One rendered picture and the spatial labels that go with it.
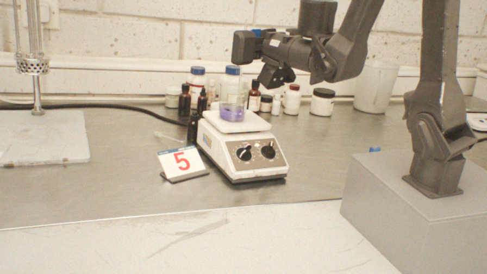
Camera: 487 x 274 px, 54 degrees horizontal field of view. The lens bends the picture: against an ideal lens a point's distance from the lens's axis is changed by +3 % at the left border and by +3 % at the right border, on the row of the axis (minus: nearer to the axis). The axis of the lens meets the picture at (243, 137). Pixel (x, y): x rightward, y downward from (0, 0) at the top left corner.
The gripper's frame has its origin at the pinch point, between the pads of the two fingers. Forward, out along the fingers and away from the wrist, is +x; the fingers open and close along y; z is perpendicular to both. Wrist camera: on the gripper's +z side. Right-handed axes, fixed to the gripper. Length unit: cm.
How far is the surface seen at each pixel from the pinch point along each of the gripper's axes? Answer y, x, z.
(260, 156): -2.9, -8.9, 21.6
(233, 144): -6.2, -4.4, 19.7
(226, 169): -9.5, -6.2, 23.8
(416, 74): 92, 2, 16
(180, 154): -14.1, 2.7, 22.7
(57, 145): -29.0, 23.3, 24.8
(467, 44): 115, -4, 6
